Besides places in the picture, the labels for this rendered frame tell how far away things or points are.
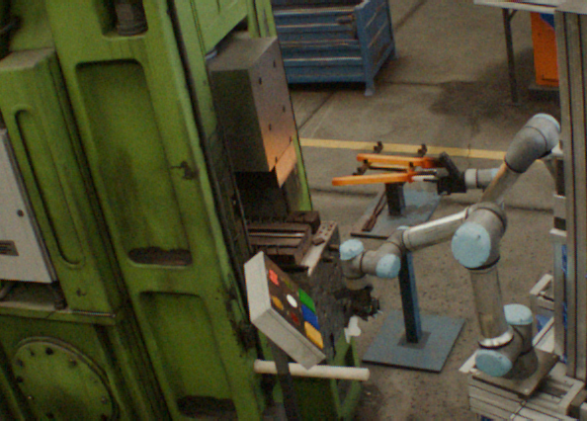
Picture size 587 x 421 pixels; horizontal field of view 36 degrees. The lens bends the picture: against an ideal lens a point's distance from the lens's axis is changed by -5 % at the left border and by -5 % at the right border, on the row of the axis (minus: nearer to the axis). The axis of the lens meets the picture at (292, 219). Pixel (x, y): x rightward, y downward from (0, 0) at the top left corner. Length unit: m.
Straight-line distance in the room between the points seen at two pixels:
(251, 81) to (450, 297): 2.07
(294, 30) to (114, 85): 4.17
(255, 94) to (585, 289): 1.29
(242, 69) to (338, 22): 3.95
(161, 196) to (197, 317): 0.53
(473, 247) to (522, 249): 2.53
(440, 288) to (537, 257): 0.57
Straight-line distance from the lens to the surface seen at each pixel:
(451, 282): 4.97
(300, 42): 7.27
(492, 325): 2.84
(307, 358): 3.06
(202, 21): 3.20
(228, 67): 3.22
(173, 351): 3.76
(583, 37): 2.56
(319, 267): 3.66
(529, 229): 5.34
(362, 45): 7.10
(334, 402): 3.98
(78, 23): 3.10
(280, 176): 3.42
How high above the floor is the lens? 2.88
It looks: 30 degrees down
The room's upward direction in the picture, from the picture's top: 12 degrees counter-clockwise
